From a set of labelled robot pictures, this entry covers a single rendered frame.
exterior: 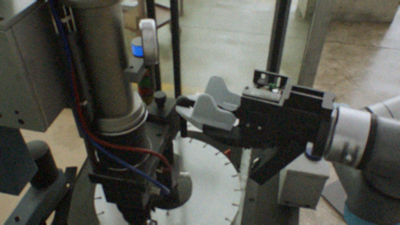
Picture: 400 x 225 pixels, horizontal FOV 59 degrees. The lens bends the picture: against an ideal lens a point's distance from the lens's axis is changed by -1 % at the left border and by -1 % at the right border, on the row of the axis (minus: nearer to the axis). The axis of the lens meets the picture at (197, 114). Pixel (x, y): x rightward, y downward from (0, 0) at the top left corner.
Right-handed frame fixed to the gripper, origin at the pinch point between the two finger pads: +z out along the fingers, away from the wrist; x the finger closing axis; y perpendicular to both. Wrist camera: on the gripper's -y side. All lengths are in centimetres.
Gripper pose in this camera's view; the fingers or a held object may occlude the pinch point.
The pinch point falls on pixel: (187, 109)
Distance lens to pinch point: 53.6
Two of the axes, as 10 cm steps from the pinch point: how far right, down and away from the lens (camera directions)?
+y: 0.2, -7.7, -6.3
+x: -3.6, 5.9, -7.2
